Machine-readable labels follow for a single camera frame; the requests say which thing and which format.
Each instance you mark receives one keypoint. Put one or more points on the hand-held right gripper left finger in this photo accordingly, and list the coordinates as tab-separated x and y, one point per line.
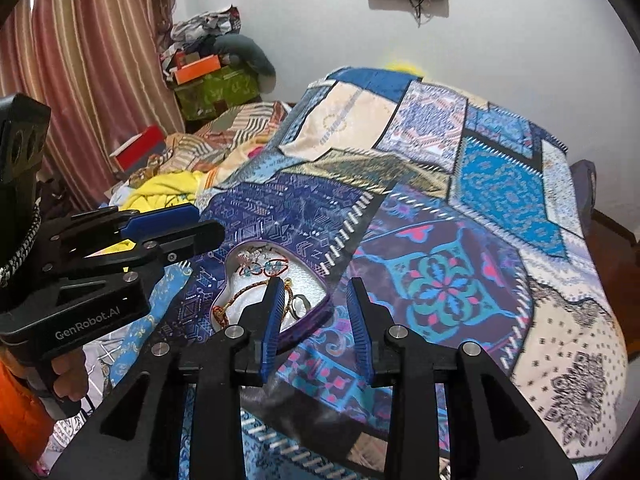
274	321

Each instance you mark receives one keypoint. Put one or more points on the white cartoon printed cloth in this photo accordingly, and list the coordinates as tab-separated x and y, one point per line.
67	432

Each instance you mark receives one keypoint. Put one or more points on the yellow cloth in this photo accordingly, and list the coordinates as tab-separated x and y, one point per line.
160	190

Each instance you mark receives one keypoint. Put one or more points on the orange box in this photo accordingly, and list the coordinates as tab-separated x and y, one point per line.
197	70

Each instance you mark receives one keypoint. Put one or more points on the striped brown curtain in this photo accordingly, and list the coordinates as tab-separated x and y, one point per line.
90	60

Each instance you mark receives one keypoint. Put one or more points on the person's left hand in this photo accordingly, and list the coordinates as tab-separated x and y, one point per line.
70	377

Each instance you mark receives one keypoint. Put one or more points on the blue patchwork blanket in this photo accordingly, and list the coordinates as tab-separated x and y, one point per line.
450	240

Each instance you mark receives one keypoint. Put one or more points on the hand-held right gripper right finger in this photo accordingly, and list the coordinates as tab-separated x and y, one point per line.
359	330

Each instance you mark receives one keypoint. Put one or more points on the purple heart-shaped tin box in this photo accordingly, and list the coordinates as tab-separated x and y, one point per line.
312	282

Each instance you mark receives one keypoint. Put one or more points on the pile of clothes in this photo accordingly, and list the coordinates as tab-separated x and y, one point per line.
200	30

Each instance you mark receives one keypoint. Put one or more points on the grey pillow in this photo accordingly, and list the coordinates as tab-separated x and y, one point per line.
245	52

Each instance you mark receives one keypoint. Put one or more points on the person's left forearm orange sleeve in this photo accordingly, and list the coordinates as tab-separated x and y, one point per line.
20	405

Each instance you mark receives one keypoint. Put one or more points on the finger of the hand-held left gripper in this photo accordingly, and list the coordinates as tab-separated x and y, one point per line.
195	238
160	217

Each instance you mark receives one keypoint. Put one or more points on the striped orange blanket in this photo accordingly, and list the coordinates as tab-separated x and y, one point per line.
220	135

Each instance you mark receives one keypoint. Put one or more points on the red box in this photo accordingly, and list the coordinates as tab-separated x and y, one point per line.
140	147

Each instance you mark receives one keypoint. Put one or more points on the yellow round object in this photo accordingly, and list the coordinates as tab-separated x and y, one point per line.
404	67

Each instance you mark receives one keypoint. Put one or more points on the green patterned box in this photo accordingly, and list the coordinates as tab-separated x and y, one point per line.
215	92

